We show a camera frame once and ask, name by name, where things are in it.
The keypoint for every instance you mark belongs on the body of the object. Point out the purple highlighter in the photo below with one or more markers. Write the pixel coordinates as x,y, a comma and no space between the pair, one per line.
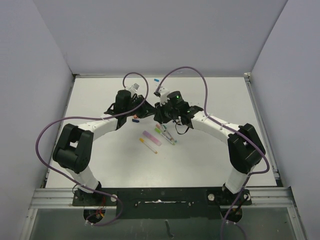
151,138

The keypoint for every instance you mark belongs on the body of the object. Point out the aluminium rail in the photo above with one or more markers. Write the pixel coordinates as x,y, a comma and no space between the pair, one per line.
272,216
267,145

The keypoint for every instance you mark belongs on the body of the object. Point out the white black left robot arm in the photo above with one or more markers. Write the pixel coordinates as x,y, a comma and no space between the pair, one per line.
74,147

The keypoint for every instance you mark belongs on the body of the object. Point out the aluminium right rail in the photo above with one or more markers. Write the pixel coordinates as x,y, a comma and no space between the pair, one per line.
267,145

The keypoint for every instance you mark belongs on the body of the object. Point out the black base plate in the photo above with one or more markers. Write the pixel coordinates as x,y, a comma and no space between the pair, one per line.
167,203

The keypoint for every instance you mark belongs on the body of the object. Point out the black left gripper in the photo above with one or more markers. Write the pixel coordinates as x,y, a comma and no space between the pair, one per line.
146,110

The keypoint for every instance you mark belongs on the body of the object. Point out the teal green cap pen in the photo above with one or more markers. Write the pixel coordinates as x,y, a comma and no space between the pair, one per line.
167,133

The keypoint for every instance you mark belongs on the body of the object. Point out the pink orange cap pen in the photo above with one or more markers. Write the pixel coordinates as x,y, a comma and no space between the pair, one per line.
159,127

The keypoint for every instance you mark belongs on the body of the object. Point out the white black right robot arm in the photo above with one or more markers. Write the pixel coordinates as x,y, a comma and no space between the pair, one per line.
244,145

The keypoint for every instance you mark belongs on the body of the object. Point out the yellow cap pen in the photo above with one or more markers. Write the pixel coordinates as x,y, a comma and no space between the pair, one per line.
148,145

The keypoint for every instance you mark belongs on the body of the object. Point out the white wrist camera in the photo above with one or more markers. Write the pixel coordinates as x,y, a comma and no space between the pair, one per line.
133,89
162,94

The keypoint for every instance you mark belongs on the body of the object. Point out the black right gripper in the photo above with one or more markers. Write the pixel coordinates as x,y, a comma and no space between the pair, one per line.
159,116

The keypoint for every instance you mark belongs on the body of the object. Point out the aluminium front rail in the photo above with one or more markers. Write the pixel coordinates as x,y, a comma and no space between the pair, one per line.
272,216

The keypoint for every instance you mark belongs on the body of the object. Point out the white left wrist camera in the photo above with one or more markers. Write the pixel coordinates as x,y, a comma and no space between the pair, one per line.
133,89

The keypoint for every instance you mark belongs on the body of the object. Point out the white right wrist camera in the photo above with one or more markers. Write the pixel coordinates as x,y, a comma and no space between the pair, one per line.
162,94

